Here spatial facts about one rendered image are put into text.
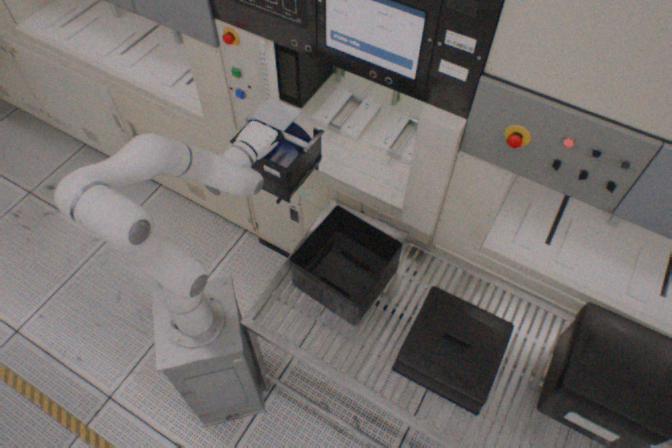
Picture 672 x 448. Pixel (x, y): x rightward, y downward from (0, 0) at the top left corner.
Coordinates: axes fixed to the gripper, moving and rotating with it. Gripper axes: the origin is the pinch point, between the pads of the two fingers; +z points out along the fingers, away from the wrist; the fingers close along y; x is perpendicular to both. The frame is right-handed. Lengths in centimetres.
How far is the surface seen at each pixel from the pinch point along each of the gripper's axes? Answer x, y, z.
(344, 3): 37.9, 14.9, 15.1
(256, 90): -10.1, -20.2, 15.7
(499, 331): -39, 88, -9
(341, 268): -48, 32, -12
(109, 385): -125, -47, -80
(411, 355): -39, 68, -31
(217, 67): -6.4, -36.3, 15.0
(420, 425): -49, 79, -44
